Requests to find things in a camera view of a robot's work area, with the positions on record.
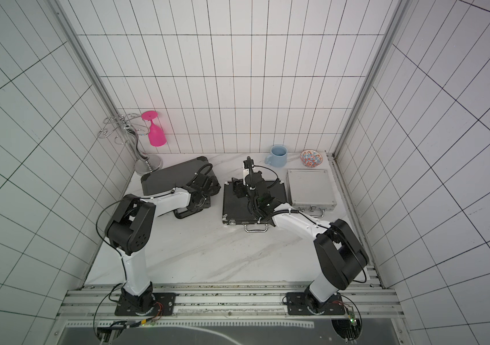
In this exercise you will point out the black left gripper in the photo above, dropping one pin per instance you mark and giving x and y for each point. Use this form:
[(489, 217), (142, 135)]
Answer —
[(207, 205)]

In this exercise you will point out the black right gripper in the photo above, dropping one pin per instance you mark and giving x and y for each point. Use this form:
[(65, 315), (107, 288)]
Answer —
[(249, 177)]

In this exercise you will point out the black poker case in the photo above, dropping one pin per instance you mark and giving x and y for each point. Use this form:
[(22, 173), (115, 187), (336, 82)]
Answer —
[(176, 176), (237, 211)]

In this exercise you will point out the silver aluminium poker case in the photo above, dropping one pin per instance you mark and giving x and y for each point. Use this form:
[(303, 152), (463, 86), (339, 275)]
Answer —
[(310, 191)]

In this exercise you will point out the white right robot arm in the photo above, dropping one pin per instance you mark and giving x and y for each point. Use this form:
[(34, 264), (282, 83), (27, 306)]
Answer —
[(341, 256)]

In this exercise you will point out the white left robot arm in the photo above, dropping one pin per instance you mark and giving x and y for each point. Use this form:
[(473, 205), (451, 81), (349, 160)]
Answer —
[(130, 227)]

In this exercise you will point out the light blue mug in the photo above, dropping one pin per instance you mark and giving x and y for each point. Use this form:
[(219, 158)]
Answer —
[(278, 156)]

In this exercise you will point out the patterned small bowl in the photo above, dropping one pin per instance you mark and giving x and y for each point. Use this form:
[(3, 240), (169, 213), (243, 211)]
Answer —
[(311, 158)]

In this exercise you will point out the pink plastic goblet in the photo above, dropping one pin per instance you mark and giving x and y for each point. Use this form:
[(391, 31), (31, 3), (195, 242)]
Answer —
[(155, 135)]

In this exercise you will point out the aluminium mounting rail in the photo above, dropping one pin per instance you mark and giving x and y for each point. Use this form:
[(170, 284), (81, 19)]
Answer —
[(197, 305)]

